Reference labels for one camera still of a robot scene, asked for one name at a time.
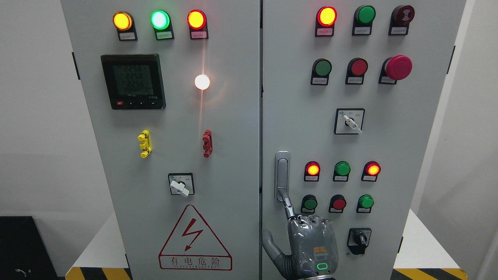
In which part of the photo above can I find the red button lower middle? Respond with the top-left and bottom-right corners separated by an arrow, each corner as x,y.
328,194 -> 347,214

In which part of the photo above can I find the green button lower left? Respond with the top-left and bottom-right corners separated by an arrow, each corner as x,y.
301,194 -> 318,214

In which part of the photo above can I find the black digital power meter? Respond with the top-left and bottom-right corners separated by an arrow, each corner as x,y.
101,54 -> 166,110

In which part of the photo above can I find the right door upper rotary switch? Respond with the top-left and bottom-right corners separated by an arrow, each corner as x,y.
334,108 -> 366,135

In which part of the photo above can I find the white indicator light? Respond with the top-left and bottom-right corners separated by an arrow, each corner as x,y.
194,74 -> 210,91

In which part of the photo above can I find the dark red buzzer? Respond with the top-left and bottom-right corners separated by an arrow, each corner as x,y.
388,5 -> 415,36

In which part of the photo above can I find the grey cabinet door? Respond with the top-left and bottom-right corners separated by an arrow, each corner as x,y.
61,0 -> 261,280
262,0 -> 466,280

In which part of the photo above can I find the white platform hazard striped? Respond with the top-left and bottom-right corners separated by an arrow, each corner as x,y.
65,211 -> 468,280

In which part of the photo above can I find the right grey cabinet door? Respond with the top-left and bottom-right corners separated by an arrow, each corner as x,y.
262,0 -> 466,280

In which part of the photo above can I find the green indicator middle row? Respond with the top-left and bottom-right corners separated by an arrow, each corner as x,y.
333,161 -> 351,182

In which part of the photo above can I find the red emergency stop button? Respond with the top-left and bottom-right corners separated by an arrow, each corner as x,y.
378,55 -> 412,85

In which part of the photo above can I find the green button lower right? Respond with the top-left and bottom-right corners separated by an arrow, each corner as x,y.
356,194 -> 375,213

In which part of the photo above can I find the red terminal connector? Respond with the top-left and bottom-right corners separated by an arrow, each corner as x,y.
202,129 -> 213,158

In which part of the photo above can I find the yellow terminal connector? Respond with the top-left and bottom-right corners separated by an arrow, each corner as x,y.
137,129 -> 152,158

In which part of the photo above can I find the door rotary switch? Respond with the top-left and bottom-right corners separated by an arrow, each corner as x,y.
334,108 -> 366,135
168,173 -> 195,197

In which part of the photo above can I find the red indicator light top left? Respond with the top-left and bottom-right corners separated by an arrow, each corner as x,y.
187,9 -> 209,40

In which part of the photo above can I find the green button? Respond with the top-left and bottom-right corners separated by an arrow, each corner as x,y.
301,194 -> 318,214
356,194 -> 375,213
352,5 -> 376,36

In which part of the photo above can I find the red lit indicator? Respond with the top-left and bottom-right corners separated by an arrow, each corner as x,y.
303,161 -> 321,182
315,6 -> 337,37
361,161 -> 381,182

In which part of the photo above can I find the left door rotary switch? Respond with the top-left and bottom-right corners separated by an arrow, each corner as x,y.
168,173 -> 195,197

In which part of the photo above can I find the red lit indicator left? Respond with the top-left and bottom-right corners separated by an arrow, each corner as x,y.
303,161 -> 321,182

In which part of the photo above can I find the electric hazard warning sticker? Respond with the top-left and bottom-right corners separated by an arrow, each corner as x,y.
158,205 -> 232,271

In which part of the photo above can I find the left grey cabinet door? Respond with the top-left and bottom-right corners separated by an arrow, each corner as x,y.
61,0 -> 261,280

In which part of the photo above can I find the black knob selector switch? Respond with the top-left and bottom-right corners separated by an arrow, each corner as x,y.
347,227 -> 372,255

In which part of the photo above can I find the red button second row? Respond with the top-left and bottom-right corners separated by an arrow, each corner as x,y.
345,58 -> 368,85

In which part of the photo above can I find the yellow indicator light top left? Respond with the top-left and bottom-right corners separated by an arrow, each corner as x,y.
113,11 -> 138,41

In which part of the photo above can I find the green button second row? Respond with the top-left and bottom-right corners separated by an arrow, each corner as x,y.
310,58 -> 331,86

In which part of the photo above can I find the black box lower left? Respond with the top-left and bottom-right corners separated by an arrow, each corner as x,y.
0,216 -> 58,280

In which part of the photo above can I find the green indicator light top left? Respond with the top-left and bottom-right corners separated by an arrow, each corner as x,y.
151,10 -> 175,40

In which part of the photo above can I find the red lit indicator top right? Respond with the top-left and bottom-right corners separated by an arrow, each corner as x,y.
315,6 -> 337,37

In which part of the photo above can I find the silver door handle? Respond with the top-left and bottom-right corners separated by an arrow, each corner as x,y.
274,150 -> 290,202

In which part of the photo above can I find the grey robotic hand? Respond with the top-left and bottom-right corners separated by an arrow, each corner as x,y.
263,188 -> 338,280

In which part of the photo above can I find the green button top right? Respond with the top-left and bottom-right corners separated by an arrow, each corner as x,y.
352,5 -> 376,36

